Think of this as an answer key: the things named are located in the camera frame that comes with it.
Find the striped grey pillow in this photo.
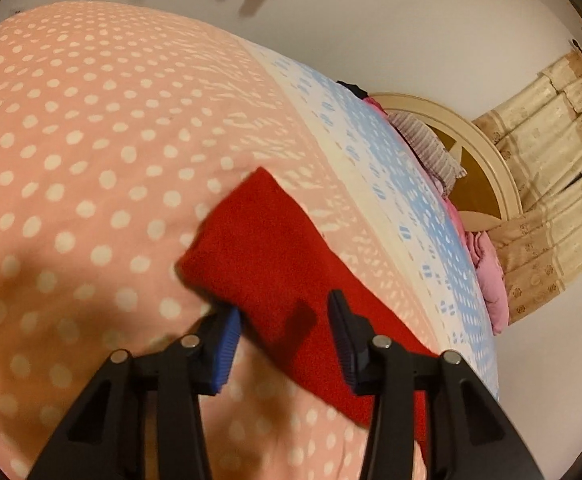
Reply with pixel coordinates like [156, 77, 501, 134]
[388, 111, 467, 196]

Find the folded pink quilt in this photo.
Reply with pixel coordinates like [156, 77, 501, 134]
[464, 230, 509, 336]

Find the pink and blue dotted bedspread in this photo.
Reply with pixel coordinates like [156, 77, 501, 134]
[0, 2, 501, 480]

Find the pink floral sheet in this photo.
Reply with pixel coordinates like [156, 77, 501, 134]
[362, 96, 468, 233]

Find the beige patterned curtain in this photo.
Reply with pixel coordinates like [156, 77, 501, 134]
[471, 50, 582, 326]

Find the cream wooden headboard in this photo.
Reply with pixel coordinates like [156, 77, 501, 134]
[368, 92, 524, 233]

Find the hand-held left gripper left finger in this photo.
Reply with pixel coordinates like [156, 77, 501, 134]
[26, 307, 244, 480]

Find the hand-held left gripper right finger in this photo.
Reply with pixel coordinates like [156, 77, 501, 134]
[326, 289, 552, 480]

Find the dark cloth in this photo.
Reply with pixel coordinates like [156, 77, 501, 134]
[336, 80, 370, 102]

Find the red fleece garment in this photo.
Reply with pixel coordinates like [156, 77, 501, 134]
[176, 166, 439, 461]

